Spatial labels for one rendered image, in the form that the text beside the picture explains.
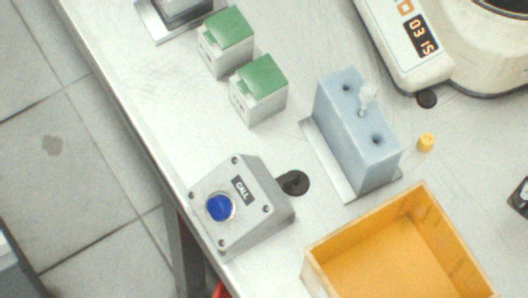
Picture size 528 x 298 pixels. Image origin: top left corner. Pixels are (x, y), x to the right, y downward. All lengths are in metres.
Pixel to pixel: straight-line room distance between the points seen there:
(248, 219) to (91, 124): 1.10
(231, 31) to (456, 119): 0.26
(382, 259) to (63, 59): 1.19
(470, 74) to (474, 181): 0.11
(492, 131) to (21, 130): 1.16
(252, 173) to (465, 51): 0.25
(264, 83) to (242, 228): 0.15
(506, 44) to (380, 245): 0.24
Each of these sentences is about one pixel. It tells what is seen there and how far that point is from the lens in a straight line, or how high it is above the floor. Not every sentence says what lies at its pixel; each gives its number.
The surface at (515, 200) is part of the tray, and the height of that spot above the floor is 0.89.
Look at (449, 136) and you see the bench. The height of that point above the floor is 0.87.
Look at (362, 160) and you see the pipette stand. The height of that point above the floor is 0.97.
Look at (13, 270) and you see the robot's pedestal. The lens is 1.16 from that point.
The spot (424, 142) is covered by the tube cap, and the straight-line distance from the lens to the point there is 1.16.
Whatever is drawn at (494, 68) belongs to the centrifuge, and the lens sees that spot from 1.14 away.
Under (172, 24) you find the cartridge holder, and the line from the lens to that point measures 1.19.
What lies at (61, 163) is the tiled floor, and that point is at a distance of 2.11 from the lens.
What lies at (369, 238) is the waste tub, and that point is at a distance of 1.13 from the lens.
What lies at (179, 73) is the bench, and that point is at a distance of 1.20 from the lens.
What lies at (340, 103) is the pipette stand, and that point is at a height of 0.98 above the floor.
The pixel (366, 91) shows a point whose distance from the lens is 1.02.
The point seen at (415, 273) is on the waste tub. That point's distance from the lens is 1.13.
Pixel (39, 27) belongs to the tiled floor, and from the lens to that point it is 2.23.
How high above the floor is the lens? 1.96
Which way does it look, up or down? 70 degrees down
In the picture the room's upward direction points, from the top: 9 degrees clockwise
